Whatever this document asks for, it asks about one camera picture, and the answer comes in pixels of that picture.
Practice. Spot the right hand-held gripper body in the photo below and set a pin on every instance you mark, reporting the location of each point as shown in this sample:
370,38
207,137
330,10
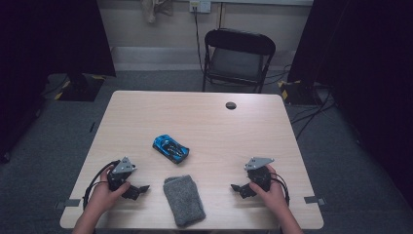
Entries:
259,177

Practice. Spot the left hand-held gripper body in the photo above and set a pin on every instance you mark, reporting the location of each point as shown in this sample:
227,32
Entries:
118,177

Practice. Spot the grey fuzzy sock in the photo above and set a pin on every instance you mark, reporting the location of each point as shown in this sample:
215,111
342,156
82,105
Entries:
183,203

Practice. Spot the blue toy car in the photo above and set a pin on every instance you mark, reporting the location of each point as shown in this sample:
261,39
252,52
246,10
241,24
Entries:
170,148

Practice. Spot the person's right hand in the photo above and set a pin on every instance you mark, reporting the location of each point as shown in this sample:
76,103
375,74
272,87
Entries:
274,196

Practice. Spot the person's left hand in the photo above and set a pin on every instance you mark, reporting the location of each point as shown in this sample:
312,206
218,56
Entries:
102,196

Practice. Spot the grey tape strip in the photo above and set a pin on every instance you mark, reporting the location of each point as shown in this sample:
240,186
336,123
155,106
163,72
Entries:
313,200
69,203

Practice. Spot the black floor tape strip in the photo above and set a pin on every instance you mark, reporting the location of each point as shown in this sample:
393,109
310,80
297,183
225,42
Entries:
92,127

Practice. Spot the black stand base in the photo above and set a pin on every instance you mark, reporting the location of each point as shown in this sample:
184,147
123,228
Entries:
81,89
298,92

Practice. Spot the black folding chair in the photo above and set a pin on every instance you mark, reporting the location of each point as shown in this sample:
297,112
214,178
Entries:
238,63

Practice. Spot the dark curtain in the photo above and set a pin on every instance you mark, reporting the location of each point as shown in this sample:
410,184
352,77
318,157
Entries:
48,39
367,65

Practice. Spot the beige hanging cloth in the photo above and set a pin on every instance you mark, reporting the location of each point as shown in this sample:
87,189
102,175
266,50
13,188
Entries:
152,8

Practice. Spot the white wall socket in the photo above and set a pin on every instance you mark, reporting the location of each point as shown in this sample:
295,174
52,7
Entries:
200,6

